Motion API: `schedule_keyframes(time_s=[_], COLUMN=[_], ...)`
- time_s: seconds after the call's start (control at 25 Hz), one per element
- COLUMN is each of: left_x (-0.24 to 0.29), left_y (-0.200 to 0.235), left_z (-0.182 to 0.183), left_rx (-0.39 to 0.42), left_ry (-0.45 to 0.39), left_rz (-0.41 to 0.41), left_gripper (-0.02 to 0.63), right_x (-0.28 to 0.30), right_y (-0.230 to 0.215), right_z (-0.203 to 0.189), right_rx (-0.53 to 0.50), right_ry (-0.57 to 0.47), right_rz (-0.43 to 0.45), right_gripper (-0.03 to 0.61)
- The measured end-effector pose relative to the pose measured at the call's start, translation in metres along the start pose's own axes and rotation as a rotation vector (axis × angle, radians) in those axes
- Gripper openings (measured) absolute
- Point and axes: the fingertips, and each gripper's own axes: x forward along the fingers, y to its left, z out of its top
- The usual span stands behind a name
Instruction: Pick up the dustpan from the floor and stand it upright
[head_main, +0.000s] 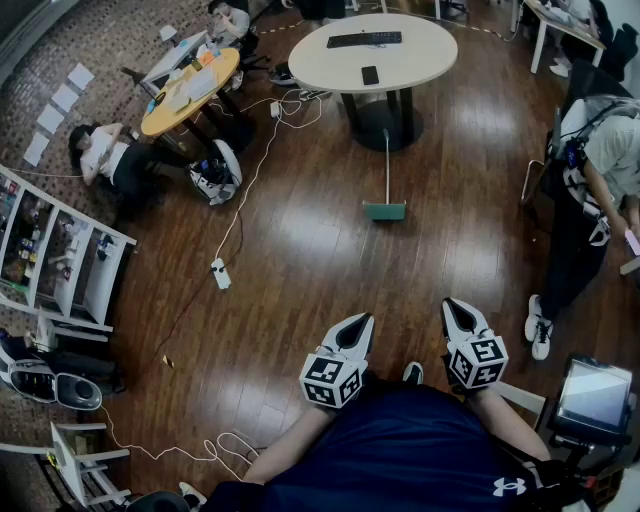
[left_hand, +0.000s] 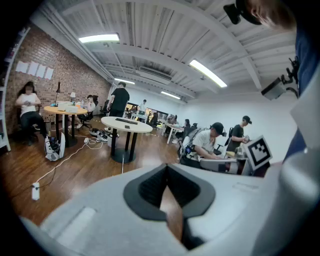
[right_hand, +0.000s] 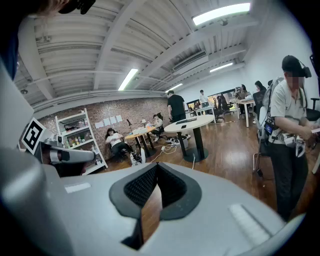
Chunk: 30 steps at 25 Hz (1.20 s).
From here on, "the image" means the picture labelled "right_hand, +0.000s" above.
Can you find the person's dark shirt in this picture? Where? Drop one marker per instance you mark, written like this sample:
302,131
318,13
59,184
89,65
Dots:
11,55

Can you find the black office chair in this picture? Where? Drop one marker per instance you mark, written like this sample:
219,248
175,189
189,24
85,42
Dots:
227,103
313,115
220,110

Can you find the black phone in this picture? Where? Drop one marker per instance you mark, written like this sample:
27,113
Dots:
184,126

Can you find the black head-mounted camera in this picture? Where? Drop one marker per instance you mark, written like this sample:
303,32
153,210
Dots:
85,6

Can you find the white desk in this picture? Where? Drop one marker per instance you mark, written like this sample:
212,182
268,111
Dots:
246,101
207,108

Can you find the ceiling air vent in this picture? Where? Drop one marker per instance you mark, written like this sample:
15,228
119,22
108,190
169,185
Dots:
190,61

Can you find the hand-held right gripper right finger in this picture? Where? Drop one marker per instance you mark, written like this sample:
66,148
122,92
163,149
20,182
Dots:
212,225

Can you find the black keyboard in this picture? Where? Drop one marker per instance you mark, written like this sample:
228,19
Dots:
186,121

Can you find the white chair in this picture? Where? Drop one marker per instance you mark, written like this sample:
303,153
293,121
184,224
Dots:
263,120

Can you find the cluster of bottles and snacks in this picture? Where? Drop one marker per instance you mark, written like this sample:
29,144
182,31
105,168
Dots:
75,142

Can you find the white shelf rack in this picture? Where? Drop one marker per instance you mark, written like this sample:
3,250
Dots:
75,130

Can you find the round wooden table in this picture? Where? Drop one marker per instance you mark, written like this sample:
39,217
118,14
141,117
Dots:
135,137

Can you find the white round table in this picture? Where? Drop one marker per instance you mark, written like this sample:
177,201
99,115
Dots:
175,128

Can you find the white paper sheet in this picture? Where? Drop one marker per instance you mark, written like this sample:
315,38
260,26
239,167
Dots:
113,120
107,122
119,118
99,125

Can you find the white table lamp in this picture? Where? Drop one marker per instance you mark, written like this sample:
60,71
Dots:
144,121

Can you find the long ceiling light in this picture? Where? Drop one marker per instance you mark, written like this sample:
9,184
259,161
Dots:
220,13
221,67
173,88
128,79

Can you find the black desk lamp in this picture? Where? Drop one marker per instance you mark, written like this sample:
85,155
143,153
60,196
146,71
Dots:
128,121

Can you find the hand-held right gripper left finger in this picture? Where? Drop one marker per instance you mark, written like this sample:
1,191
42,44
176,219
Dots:
95,212

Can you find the white equipment backpack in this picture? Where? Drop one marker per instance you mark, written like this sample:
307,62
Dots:
143,156

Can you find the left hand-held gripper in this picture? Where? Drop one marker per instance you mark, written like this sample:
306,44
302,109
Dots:
33,136

